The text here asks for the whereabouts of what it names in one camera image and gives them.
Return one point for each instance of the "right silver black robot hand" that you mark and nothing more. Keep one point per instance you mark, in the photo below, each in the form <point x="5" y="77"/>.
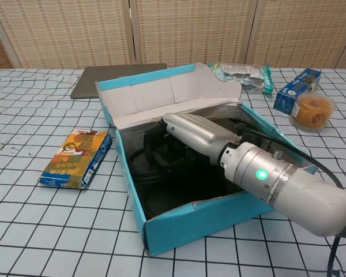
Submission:
<point x="199" y="132"/>

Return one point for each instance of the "black rubber slipper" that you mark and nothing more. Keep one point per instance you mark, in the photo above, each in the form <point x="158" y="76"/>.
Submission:
<point x="207" y="167"/>
<point x="190" y="193"/>

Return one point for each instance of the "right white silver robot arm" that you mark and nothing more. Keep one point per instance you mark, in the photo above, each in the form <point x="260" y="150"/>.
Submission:
<point x="291" y="190"/>

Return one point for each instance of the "open blue cardboard shoe box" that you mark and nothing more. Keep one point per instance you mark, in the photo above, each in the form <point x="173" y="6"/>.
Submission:
<point x="176" y="231"/>

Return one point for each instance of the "teal plastic snack bag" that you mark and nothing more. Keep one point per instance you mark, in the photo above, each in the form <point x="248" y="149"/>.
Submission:
<point x="248" y="76"/>

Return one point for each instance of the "beige woven folding screen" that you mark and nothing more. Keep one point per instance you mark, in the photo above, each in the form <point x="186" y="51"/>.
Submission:
<point x="190" y="29"/>

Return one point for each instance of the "long blue printed box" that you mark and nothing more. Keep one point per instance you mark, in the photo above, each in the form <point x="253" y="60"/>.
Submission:
<point x="294" y="89"/>

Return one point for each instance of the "grey closed laptop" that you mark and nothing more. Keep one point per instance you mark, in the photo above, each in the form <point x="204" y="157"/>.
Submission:
<point x="103" y="83"/>

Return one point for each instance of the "orange round jar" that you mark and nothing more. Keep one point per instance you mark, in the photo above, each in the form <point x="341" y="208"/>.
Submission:
<point x="311" y="111"/>

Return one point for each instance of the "orange printed small carton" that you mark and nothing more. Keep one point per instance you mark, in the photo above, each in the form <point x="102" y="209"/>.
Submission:
<point x="75" y="158"/>

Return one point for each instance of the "blue checked tablecloth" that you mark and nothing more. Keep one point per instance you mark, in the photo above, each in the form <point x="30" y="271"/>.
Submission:
<point x="46" y="231"/>

